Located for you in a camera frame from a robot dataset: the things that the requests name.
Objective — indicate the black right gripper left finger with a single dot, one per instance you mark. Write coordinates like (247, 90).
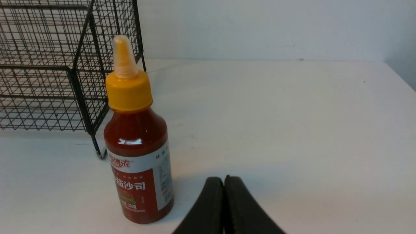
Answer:
(205, 216)

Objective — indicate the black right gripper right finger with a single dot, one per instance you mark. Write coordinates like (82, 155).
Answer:
(243, 215)

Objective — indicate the red sauce bottle yellow cap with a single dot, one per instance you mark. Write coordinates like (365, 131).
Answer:
(136, 140)

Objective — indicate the black wire mesh shelf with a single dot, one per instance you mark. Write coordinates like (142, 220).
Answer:
(55, 56)

